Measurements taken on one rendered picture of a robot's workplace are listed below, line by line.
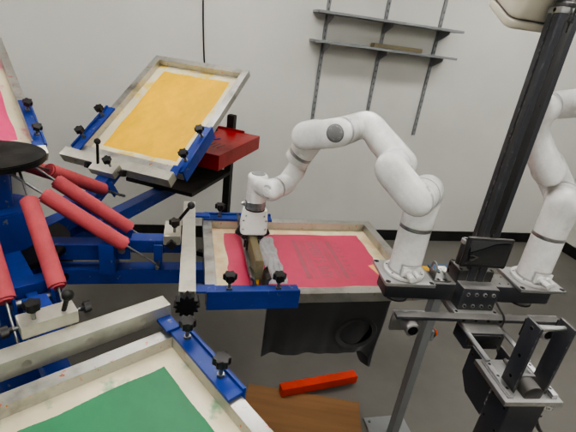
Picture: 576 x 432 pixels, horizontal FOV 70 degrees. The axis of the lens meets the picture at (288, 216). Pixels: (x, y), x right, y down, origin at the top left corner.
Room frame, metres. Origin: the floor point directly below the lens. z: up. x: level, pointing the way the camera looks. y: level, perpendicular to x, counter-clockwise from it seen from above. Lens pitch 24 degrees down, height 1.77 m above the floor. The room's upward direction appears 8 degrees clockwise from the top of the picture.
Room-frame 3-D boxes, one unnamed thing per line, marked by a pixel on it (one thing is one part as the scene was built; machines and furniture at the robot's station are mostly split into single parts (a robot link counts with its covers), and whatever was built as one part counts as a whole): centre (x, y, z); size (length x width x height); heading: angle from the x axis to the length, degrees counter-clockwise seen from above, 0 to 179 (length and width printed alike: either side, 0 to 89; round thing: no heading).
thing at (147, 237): (1.31, 0.46, 1.02); 0.17 x 0.06 x 0.05; 105
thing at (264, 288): (1.12, 0.08, 0.98); 0.30 x 0.05 x 0.07; 105
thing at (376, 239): (1.45, -0.08, 0.97); 0.79 x 0.58 x 0.04; 105
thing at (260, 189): (1.37, 0.10, 1.25); 0.15 x 0.10 x 0.11; 62
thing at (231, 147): (2.55, 0.56, 1.06); 0.61 x 0.46 x 0.12; 165
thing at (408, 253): (1.11, -0.38, 1.21); 0.16 x 0.13 x 0.15; 9
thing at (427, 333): (1.48, -0.66, 0.48); 0.22 x 0.22 x 0.96; 15
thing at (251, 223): (1.40, 0.12, 1.12); 0.10 x 0.08 x 0.11; 105
